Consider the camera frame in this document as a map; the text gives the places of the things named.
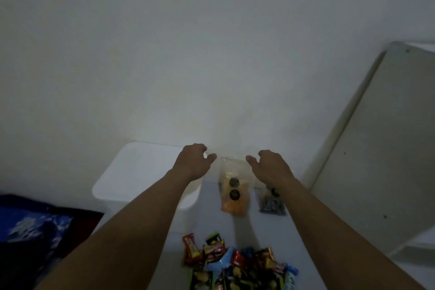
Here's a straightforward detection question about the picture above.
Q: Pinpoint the person's left hand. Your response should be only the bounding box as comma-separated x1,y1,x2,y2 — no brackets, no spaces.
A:
171,144,217,182

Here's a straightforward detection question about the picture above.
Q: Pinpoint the person's right hand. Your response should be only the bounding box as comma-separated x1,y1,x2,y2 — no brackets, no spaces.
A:
246,150,297,189

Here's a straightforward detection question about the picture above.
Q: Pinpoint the person's left forearm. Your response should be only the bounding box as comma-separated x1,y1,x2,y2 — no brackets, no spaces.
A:
35,168,195,290

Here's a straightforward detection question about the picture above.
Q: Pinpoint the person's right forearm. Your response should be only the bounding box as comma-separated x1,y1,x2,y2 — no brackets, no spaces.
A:
268,178,426,290

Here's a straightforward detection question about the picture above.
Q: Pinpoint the clear bag of orange snacks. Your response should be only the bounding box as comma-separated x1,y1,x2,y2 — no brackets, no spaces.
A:
218,156,252,217

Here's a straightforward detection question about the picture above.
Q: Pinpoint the small clear bag dark item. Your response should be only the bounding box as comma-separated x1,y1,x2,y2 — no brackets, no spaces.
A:
259,186,287,216

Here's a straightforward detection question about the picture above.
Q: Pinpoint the white plastic storage bin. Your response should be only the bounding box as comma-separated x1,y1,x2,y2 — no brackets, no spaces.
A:
92,142,205,234

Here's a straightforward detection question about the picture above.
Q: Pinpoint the pile of colourful snack packets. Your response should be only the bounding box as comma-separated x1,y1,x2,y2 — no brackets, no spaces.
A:
181,232,300,290

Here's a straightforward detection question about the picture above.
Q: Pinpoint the white furniture panel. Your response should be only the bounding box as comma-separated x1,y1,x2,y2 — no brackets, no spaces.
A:
310,41,435,257

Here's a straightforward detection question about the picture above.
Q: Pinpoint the blue patterned blanket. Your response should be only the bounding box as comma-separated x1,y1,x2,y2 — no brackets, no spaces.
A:
0,193,104,290

